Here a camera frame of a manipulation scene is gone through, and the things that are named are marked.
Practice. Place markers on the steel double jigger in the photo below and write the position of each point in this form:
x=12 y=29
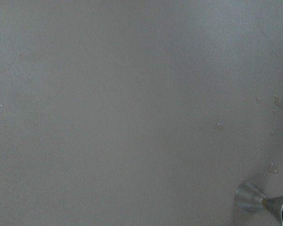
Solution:
x=251 y=198

